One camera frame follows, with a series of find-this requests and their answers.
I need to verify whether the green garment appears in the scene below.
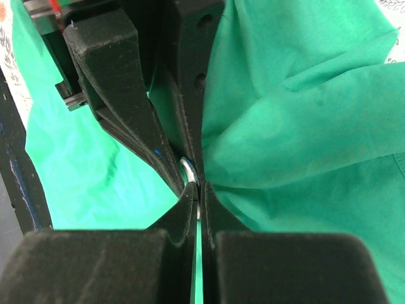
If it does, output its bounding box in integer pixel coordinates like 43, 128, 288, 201
11, 1, 404, 303

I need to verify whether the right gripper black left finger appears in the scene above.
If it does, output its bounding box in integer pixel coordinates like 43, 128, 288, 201
1, 182, 198, 303

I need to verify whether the floral table mat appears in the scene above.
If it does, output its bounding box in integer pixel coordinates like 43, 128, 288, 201
1, 1, 33, 129

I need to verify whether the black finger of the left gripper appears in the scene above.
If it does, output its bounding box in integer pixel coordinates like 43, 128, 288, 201
63, 9, 184, 196
149, 1, 225, 180

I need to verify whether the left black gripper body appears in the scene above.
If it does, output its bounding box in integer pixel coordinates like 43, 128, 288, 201
23, 1, 166, 111

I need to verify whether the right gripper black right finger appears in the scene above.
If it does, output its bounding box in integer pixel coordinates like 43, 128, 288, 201
201, 182, 389, 303

